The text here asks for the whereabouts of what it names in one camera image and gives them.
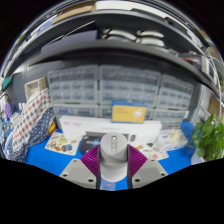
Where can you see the navy polka dot cloth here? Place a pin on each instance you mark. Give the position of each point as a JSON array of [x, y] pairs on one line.
[[36, 136]]

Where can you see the cream disposable glove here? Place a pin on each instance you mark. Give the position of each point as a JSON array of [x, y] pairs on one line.
[[176, 134]]

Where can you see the white red-blue dotted cloth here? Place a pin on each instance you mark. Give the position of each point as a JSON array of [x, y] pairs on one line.
[[31, 113]]

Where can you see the grey computer mouse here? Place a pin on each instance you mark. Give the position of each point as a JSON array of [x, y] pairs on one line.
[[113, 156]]

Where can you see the yellow and blue box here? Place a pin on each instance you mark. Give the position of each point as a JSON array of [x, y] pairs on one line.
[[128, 112]]

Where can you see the grey metal shelf unit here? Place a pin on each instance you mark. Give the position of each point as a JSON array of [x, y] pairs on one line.
[[110, 43]]

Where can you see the sticker sheet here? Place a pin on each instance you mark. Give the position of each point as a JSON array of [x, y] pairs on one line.
[[61, 143], [153, 151]]

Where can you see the white woven basket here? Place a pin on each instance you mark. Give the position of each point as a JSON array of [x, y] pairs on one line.
[[35, 88]]

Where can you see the white and blue glove box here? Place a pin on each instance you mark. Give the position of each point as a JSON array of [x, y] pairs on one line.
[[171, 141]]

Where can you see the white plant pot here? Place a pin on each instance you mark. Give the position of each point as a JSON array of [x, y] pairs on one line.
[[196, 160]]

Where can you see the green leafy plant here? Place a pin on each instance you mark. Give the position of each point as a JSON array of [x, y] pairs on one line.
[[210, 136]]

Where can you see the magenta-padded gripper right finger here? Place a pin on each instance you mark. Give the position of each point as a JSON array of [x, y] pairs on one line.
[[143, 166]]

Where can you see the white keyboard packaging box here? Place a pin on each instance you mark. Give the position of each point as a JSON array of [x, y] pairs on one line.
[[80, 125]]

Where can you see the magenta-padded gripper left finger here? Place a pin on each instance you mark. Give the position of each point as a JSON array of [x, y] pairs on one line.
[[83, 166]]

